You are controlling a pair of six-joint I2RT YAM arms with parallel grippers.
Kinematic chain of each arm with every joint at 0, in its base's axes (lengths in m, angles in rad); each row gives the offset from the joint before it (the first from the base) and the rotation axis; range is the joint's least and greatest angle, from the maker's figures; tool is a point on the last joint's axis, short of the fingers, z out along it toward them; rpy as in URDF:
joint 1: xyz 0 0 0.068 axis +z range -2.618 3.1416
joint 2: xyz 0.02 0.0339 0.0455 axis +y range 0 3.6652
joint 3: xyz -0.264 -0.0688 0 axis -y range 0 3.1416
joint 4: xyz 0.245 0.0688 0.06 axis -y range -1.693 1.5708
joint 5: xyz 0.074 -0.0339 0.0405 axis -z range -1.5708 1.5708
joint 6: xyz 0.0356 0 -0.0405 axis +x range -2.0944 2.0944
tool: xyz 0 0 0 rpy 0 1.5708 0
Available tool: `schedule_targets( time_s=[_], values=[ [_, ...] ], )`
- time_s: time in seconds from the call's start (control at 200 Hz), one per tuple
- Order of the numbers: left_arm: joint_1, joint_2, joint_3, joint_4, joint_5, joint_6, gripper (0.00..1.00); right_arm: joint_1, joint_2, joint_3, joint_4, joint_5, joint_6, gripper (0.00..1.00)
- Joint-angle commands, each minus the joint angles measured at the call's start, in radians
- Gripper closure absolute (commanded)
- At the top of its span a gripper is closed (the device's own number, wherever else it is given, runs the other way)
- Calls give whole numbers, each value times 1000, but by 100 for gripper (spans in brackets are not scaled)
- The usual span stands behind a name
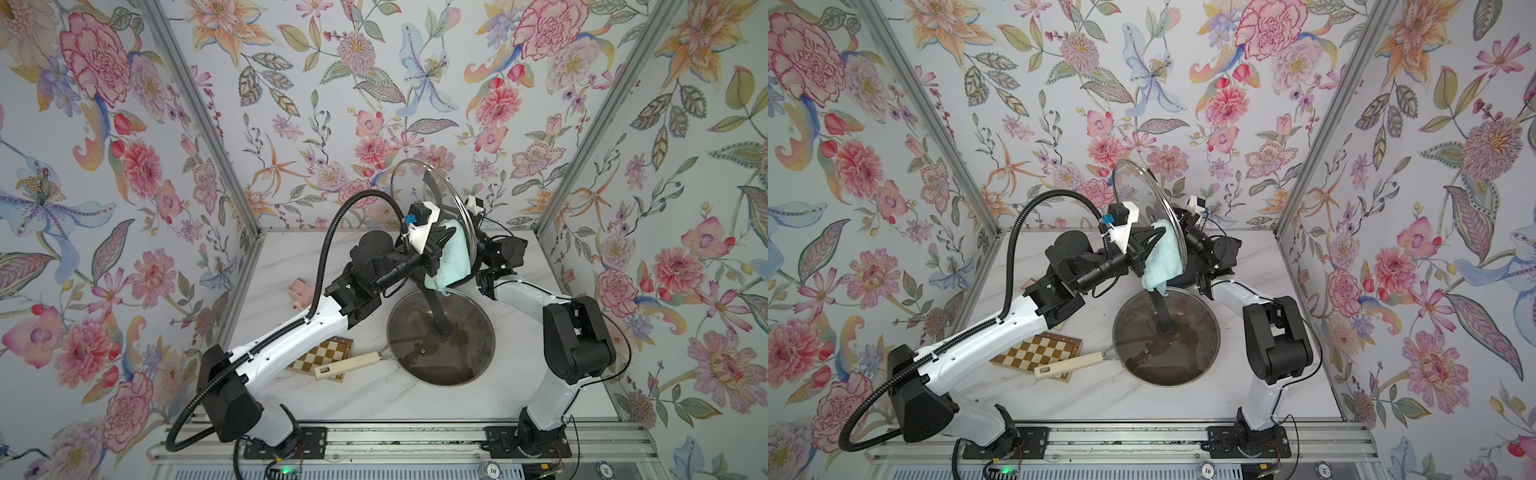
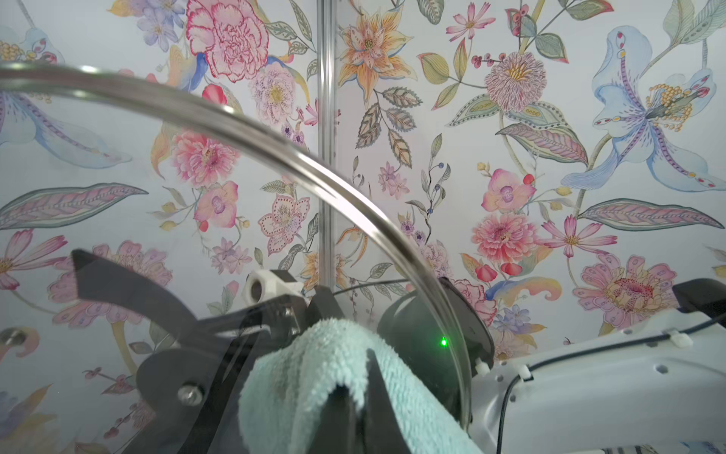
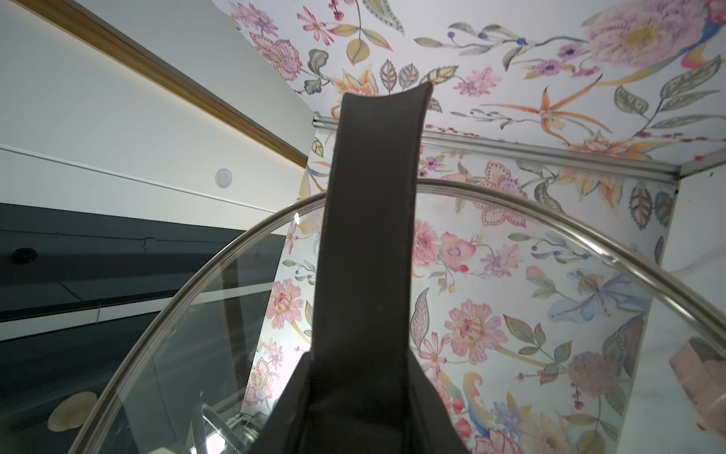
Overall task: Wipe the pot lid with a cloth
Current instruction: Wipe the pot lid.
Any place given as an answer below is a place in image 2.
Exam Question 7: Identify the mint green terry cloth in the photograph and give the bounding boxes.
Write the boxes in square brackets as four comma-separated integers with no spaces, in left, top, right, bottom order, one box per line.
[238,319,479,453]

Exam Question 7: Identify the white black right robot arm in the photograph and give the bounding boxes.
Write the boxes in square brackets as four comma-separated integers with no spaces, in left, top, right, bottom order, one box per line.
[109,270,725,453]

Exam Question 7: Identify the glass pot lid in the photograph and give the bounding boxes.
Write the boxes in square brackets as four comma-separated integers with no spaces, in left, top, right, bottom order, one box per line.
[1,62,472,453]

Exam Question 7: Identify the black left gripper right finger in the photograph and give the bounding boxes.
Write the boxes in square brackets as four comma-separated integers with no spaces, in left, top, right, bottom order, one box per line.
[362,349,410,454]

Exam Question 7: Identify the right aluminium corner post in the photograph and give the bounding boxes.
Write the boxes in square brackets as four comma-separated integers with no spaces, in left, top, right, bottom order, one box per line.
[316,0,337,289]

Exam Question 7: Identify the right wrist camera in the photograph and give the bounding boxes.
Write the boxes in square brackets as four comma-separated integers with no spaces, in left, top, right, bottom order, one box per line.
[241,270,304,308]

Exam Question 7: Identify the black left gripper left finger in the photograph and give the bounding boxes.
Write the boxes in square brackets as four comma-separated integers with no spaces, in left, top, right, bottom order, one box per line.
[307,386,362,454]

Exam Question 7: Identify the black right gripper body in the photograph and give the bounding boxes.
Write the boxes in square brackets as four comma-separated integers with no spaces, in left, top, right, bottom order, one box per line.
[125,287,344,453]

